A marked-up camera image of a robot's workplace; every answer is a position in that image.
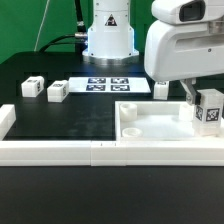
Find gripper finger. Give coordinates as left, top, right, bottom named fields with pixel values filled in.
left=180, top=79, right=201, bottom=105

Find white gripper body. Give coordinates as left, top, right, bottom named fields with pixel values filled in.
left=144, top=20, right=224, bottom=82

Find white square tabletop part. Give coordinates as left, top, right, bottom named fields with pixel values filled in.
left=115, top=101, right=224, bottom=143

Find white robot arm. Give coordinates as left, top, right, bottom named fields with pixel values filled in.
left=83, top=0, right=224, bottom=105

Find white U-shaped obstacle fence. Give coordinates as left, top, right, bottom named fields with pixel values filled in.
left=0, top=104, right=224, bottom=166

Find white sheet with markers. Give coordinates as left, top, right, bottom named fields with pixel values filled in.
left=69, top=77, right=151, bottom=93

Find black cables at base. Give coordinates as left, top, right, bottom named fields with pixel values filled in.
left=39, top=0, right=90, bottom=53

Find thin white cable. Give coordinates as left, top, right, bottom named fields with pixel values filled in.
left=33, top=0, right=52, bottom=52

